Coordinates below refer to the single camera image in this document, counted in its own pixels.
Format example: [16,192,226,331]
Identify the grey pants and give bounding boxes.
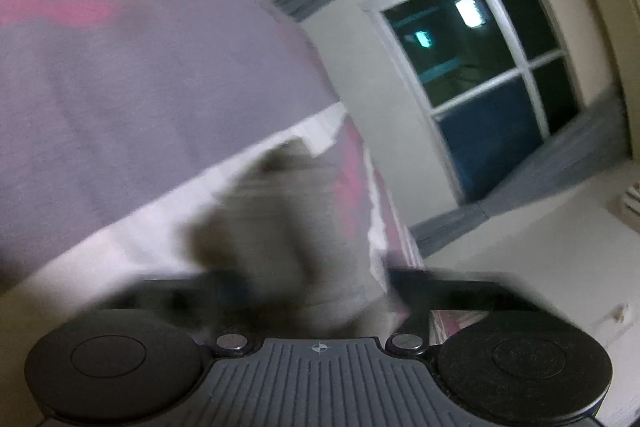
[186,139,396,340]

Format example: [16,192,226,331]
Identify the grey curtain right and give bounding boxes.
[411,92,630,258]

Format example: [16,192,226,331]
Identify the pink striped bed sheet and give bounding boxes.
[1,0,420,358]

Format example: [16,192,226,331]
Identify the window with white frame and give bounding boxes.
[363,0,582,202]

